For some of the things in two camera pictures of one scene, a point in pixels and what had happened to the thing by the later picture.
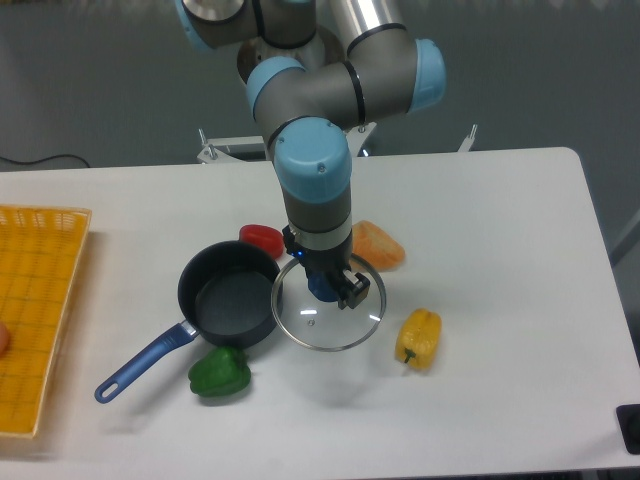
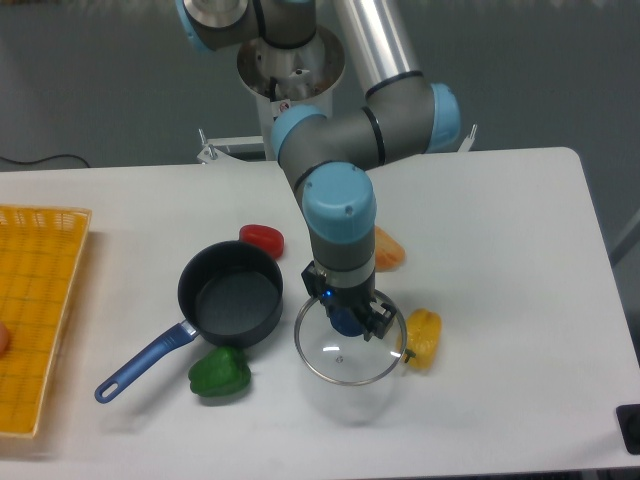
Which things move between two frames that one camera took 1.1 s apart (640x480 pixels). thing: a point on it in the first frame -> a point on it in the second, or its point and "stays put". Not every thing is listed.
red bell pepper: x=268 y=238 stays put
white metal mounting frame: x=220 y=151 stays put
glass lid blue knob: x=325 y=325 -> x=345 y=359
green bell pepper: x=222 y=371 stays put
